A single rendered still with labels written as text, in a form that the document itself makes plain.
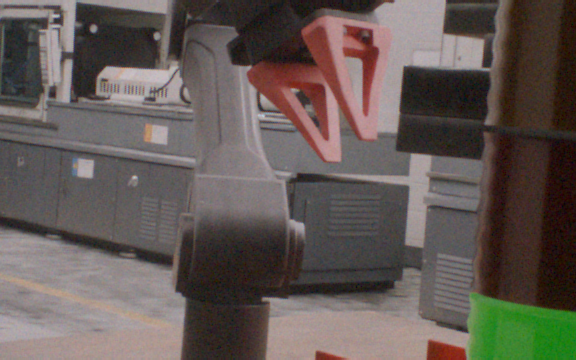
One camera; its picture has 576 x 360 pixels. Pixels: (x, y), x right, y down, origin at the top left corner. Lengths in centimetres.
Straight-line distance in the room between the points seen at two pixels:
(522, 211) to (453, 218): 632
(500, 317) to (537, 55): 5
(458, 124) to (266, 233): 41
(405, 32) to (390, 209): 202
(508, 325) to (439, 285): 638
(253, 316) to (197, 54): 24
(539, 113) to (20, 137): 961
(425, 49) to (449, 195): 301
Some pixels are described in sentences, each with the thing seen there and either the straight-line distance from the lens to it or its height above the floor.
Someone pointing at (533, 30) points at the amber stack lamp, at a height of 114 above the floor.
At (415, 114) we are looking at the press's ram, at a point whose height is 112.
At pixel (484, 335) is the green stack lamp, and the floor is 108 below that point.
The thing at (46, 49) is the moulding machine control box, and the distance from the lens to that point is 939.
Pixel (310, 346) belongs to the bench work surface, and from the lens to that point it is 122.
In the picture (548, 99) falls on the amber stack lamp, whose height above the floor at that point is 113.
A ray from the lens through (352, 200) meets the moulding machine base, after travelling 778.
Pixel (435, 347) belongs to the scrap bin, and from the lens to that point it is 96.
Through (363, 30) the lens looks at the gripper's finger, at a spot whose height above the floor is 117.
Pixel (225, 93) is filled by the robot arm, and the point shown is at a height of 112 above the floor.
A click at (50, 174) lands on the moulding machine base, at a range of 954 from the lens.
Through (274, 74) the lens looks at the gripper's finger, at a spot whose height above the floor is 114.
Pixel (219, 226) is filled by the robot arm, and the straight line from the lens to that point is 92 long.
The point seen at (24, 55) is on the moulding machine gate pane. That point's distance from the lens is 990.
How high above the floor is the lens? 112
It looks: 3 degrees down
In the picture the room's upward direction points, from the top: 5 degrees clockwise
